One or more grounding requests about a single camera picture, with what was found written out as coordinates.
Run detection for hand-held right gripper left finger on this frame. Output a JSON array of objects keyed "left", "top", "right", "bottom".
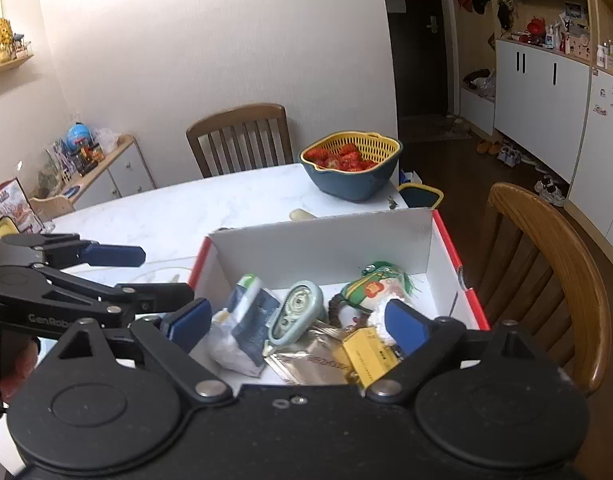
[{"left": 56, "top": 297, "right": 234, "bottom": 403}]

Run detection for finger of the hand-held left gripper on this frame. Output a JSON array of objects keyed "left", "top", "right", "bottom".
[
  {"left": 4, "top": 233, "right": 146, "bottom": 270},
  {"left": 36, "top": 267, "right": 194, "bottom": 316}
]

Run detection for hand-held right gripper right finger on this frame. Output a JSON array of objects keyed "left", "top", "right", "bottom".
[{"left": 363, "top": 297, "right": 539, "bottom": 403}]

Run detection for small yellow box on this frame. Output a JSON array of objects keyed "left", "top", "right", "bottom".
[{"left": 340, "top": 327, "right": 402, "bottom": 391}]

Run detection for white and blue packet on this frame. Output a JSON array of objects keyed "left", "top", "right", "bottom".
[{"left": 209, "top": 274, "right": 282, "bottom": 378}]

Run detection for gold foil packet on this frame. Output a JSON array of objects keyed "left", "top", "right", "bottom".
[{"left": 264, "top": 332, "right": 359, "bottom": 386}]

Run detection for red shoebox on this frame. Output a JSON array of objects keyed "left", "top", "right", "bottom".
[{"left": 188, "top": 208, "right": 491, "bottom": 396}]

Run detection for grey-green correction tape dispenser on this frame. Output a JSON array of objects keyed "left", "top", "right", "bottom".
[{"left": 267, "top": 280, "right": 327, "bottom": 347}]

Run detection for person's left hand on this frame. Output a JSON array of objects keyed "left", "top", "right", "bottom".
[{"left": 0, "top": 335, "right": 42, "bottom": 405}]

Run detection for white sideboard with wooden top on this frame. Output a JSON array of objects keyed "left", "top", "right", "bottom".
[{"left": 61, "top": 134, "right": 157, "bottom": 211}]

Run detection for clear packet with plants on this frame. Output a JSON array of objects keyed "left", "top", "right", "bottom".
[{"left": 39, "top": 140, "right": 74, "bottom": 193}]

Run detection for clear plastic bag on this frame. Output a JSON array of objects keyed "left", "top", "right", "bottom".
[{"left": 94, "top": 127, "right": 122, "bottom": 153}]

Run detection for blue globe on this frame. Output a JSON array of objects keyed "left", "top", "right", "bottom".
[{"left": 66, "top": 122, "right": 93, "bottom": 153}]

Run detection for blue bin with yellow rim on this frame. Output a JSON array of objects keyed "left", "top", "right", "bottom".
[{"left": 396, "top": 183, "right": 444, "bottom": 209}]

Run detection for blue bowl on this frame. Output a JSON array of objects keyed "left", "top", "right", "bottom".
[{"left": 300, "top": 160, "right": 402, "bottom": 203}]

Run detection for wooden chair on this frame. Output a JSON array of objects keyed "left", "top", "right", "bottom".
[
  {"left": 473, "top": 182, "right": 612, "bottom": 396},
  {"left": 186, "top": 103, "right": 294, "bottom": 178}
]

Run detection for yellow colander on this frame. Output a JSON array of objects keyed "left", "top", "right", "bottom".
[{"left": 300, "top": 131, "right": 403, "bottom": 173}]

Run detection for pile of strawberries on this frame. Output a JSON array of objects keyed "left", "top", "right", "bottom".
[{"left": 306, "top": 142, "right": 379, "bottom": 171}]

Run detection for pair of white sneakers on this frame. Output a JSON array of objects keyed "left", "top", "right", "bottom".
[{"left": 533, "top": 175, "right": 567, "bottom": 208}]

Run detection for pair of light sneakers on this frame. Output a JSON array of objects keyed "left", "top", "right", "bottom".
[{"left": 496, "top": 144, "right": 523, "bottom": 167}]

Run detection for small figurines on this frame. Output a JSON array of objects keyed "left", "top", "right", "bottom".
[{"left": 11, "top": 34, "right": 33, "bottom": 61}]

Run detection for white and wood cabinet unit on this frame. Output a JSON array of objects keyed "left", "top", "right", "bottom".
[{"left": 456, "top": 0, "right": 613, "bottom": 241}]

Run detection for dark door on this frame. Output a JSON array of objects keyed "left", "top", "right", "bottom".
[{"left": 379, "top": 0, "right": 459, "bottom": 133}]

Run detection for dark patterned hanging bag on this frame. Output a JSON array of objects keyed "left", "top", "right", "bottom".
[{"left": 496, "top": 0, "right": 516, "bottom": 33}]

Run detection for wooden wall shelf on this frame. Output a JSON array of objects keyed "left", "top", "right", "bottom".
[{"left": 0, "top": 54, "right": 34, "bottom": 78}]

